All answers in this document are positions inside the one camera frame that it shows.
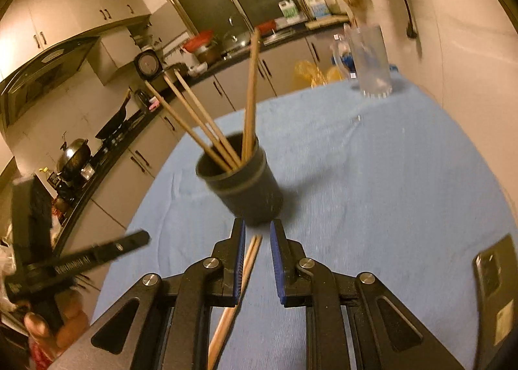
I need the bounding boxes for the steel wok with lid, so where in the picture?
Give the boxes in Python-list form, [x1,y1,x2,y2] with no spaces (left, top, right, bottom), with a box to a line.
[56,133,92,182]

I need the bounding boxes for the green label detergent jug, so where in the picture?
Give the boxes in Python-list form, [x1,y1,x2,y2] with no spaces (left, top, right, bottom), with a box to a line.
[278,0,299,20]

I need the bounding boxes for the silver rice cooker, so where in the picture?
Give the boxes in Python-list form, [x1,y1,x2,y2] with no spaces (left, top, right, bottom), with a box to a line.
[160,62,189,83]

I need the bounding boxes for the long wooden chopstick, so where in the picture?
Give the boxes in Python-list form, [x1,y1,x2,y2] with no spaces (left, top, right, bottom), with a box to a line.
[207,236,258,370]
[163,75,234,167]
[210,236,263,370]
[242,27,261,163]
[174,69,242,165]
[143,80,227,171]

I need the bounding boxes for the clear glass mug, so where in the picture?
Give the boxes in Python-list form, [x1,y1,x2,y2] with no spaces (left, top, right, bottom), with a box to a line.
[332,24,394,98]

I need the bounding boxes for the beige kitchen cabinets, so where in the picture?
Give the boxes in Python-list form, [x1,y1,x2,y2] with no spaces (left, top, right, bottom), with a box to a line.
[54,36,353,269]
[0,0,152,79]

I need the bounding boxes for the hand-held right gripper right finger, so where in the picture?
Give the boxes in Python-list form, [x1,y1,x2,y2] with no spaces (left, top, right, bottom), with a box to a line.
[269,218,466,370]

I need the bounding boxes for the white plastic bag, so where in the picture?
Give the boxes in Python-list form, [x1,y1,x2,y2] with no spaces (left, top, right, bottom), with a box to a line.
[0,232,19,310]

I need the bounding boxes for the yellow plastic bag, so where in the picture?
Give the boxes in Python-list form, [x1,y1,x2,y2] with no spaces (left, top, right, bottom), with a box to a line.
[293,60,349,90]

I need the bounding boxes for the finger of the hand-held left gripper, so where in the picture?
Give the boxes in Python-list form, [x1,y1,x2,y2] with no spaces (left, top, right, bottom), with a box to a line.
[91,230,152,266]
[10,175,54,264]

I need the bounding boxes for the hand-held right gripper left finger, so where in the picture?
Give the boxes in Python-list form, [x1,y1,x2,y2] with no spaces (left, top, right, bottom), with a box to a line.
[49,218,247,370]

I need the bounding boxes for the range hood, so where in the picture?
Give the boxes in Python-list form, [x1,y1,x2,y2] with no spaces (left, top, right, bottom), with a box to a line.
[0,36,101,130]

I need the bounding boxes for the black kitchen countertop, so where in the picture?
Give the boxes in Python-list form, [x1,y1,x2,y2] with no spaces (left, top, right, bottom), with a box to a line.
[51,14,353,249]

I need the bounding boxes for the wooden cutting board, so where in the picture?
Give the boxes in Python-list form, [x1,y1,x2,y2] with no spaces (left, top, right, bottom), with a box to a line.
[305,15,349,30]

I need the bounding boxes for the person's left hand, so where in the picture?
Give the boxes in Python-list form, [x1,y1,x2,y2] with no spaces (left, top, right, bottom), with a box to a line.
[23,290,90,356]

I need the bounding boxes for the glass pot lid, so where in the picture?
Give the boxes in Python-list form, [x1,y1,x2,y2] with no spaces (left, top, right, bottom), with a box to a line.
[220,28,252,52]

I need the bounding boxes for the black power cord with plug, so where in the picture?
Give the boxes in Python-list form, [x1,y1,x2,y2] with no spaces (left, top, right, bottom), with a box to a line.
[386,0,425,60]

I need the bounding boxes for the black utensil holder cup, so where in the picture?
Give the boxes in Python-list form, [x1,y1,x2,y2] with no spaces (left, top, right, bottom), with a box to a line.
[195,132,285,228]

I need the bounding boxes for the brown cooking pot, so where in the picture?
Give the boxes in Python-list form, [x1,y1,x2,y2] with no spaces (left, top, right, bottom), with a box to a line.
[194,46,221,64]

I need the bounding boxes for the black smartphone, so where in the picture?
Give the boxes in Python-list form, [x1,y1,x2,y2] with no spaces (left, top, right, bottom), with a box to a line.
[473,233,518,359]

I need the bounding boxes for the beige lower kitchen cabinets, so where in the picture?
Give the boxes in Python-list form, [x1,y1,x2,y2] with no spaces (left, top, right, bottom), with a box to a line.
[54,36,353,269]

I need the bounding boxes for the gas stove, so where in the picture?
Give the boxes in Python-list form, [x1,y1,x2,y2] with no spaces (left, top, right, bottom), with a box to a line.
[51,119,142,202]

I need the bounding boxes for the black wok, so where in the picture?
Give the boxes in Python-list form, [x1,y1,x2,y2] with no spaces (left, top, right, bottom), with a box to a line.
[95,88,132,140]

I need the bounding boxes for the beige upper kitchen cabinets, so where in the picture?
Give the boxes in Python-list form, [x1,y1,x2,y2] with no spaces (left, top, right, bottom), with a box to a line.
[0,0,152,79]

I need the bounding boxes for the red plastic basin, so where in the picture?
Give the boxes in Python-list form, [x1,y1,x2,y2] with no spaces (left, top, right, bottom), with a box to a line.
[183,30,214,51]

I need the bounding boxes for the blue tablecloth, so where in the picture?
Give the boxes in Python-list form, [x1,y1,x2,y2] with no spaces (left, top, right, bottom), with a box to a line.
[91,70,518,370]

